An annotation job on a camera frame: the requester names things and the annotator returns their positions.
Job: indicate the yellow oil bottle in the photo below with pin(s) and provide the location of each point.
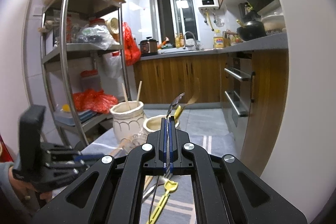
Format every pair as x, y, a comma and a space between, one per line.
218, 40

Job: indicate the silver fork on cloth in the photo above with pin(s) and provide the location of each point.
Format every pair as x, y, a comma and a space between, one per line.
161, 181

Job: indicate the dark rice cooker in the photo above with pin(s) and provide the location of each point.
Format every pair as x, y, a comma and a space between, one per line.
148, 47

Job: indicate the kitchen window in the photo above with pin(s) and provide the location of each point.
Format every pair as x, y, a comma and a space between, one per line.
173, 18

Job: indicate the red plastic bag lower shelf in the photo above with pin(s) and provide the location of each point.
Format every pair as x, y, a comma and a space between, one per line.
98, 102

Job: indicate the silver spoon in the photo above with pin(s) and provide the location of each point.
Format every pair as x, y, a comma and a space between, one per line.
172, 105

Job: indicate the white ceramic double utensil holder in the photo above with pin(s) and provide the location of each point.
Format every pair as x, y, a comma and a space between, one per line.
133, 122

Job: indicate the red plastic bag hanging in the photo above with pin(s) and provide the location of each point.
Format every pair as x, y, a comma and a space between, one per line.
132, 52

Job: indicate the wooden chopstick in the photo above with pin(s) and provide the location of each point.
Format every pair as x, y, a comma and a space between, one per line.
139, 92
148, 180
124, 147
125, 96

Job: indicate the clear plastic bag on shelf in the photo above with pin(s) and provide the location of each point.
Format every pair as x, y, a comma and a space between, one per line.
98, 35

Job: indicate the person's left hand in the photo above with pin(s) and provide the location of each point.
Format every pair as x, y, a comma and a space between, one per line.
25, 190

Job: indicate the yellow plastic scoop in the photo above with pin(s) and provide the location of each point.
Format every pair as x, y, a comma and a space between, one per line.
170, 187
177, 113

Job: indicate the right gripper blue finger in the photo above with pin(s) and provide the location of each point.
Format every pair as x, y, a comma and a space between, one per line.
171, 152
165, 144

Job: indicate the built-in steel oven drawers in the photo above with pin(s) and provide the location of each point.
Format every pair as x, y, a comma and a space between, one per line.
238, 71

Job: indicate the white plastic bag hanging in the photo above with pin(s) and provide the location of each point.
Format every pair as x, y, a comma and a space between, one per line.
112, 64

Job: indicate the black wok on counter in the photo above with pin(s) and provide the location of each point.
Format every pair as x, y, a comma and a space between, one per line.
251, 27

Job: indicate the white ceramic pot on counter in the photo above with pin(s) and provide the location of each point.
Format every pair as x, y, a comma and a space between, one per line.
274, 23

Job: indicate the stainless steel shelf rack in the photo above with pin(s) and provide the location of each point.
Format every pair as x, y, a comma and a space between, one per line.
87, 9

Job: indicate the grey kitchen countertop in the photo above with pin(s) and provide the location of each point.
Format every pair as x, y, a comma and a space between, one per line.
272, 42

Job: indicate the chrome sink faucet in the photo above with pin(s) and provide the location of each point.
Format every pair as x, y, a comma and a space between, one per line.
190, 40

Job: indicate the yellow plastic scoop in holder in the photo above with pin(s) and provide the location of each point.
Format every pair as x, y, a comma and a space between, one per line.
177, 113

